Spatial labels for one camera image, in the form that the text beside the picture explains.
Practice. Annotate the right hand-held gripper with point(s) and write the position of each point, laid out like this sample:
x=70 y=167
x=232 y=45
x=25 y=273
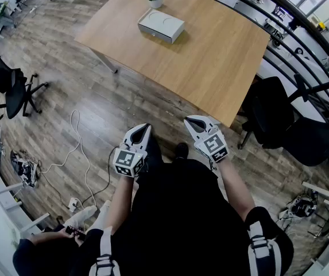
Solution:
x=213 y=147

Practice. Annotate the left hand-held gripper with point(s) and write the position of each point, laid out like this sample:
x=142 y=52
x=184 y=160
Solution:
x=128 y=161

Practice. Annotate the white rectangular box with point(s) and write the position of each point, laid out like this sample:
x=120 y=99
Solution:
x=161 y=36
x=164 y=20

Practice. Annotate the person's right forearm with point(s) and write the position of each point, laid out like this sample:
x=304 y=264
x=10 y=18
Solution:
x=236 y=188

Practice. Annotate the person's left forearm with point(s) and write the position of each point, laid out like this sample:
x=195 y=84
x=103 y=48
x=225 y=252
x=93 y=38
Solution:
x=121 y=200

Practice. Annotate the black shoe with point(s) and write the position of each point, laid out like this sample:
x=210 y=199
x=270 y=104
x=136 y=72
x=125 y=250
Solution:
x=182 y=149

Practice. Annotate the metal table leg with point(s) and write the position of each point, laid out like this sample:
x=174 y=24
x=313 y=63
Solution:
x=106 y=63

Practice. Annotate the person's black clothing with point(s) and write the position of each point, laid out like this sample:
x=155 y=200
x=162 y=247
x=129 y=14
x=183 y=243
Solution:
x=175 y=211

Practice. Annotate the white power strip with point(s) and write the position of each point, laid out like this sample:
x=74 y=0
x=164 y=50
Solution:
x=73 y=204
x=33 y=9

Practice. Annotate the black phone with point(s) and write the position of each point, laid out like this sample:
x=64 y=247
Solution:
x=73 y=231

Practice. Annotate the pile of gear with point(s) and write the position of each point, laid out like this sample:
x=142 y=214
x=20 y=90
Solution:
x=25 y=168
x=303 y=207

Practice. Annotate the wooden table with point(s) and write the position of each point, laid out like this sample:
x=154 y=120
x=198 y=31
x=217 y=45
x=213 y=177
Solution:
x=325 y=87

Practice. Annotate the yellow box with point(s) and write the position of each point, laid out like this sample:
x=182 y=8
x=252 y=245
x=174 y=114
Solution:
x=321 y=25

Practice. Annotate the white desk frame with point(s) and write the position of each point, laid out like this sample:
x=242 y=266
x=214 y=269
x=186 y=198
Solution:
x=316 y=186

